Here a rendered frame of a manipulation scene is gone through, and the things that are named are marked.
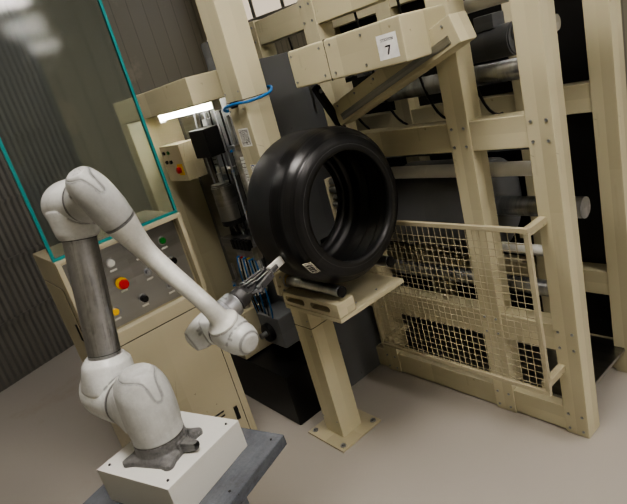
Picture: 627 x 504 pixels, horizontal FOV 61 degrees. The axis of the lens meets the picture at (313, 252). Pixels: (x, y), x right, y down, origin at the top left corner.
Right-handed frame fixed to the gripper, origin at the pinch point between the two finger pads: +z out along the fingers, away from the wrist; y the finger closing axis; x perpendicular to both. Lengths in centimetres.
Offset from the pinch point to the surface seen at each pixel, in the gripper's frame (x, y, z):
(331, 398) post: 87, 26, 2
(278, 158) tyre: -31.1, -0.4, 22.5
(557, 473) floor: 118, -65, 27
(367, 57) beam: -46, -20, 62
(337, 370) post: 78, 25, 12
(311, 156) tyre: -28.2, -12.2, 27.4
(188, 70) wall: -40, 425, 238
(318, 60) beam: -50, 6, 63
